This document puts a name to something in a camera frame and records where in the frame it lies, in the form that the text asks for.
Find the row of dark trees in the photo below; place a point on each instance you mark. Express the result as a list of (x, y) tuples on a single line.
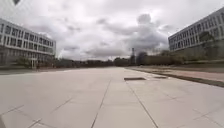
[(100, 62)]

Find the tall thin tower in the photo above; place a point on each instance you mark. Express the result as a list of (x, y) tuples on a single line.
[(132, 55)]

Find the flat dark ground slab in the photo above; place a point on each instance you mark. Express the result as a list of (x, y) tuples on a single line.
[(134, 79)]

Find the pale concrete slab plaza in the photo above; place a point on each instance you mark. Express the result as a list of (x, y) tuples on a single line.
[(110, 103)]

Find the white multi-storey building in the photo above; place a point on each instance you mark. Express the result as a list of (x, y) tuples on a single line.
[(23, 41)]

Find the grey multi-storey building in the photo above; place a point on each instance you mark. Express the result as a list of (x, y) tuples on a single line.
[(200, 35)]

